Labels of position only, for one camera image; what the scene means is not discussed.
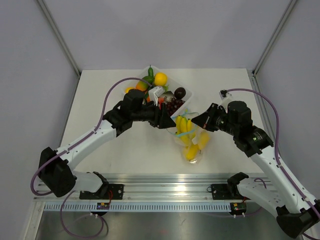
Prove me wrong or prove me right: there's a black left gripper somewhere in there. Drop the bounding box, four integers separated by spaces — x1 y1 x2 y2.
131 100 176 129

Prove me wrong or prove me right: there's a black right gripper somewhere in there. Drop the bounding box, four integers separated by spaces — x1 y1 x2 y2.
192 103 239 137

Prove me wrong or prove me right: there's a clear zip bag teal zipper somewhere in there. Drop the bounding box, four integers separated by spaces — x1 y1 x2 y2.
167 108 211 165

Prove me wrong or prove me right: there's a yellow lemon toy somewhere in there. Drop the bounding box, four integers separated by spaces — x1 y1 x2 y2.
183 144 199 161
153 72 168 87

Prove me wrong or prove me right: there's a yellow banana toy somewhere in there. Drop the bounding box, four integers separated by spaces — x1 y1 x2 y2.
175 115 182 135
186 119 194 134

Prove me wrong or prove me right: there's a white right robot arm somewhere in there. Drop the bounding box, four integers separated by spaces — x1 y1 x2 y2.
191 101 320 239

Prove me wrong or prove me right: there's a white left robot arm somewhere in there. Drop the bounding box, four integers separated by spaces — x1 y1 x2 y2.
36 89 176 199

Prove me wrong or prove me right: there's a dark grape bunch toy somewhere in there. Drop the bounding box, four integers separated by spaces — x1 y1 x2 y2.
165 97 185 116

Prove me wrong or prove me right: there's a dark purple passionfruit toy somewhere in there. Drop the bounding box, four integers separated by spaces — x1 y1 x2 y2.
174 87 187 100

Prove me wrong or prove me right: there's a white perforated plastic basket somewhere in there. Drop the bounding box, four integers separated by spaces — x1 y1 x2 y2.
123 65 193 118

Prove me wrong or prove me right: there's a green orange mango toy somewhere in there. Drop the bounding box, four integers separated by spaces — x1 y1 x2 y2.
135 80 149 92

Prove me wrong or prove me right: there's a green chili pepper toy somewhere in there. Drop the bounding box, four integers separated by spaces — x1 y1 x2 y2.
147 65 155 84

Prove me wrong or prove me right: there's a yellow orange mango toy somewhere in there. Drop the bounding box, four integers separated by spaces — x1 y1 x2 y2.
124 87 135 94

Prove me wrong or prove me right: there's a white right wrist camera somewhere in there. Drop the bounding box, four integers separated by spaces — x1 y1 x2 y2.
219 90 235 109

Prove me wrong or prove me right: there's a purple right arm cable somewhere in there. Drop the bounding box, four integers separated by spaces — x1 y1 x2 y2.
199 88 320 240

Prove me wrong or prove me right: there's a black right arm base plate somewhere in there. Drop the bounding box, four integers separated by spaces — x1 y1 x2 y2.
206 183 249 201

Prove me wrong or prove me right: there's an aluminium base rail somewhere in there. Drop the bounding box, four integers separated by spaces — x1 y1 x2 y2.
33 172 237 203

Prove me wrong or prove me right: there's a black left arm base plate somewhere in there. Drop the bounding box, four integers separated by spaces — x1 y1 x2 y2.
79 183 125 200

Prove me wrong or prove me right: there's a right aluminium frame post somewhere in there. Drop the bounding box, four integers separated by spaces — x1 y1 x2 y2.
252 0 300 78

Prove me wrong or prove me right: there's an aluminium frame post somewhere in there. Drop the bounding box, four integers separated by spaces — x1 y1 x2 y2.
35 0 82 80
252 0 300 78

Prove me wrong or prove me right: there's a white slotted cable duct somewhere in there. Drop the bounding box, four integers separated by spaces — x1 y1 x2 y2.
44 202 231 213

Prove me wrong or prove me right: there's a left aluminium frame post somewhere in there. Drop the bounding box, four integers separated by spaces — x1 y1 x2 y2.
35 0 82 80

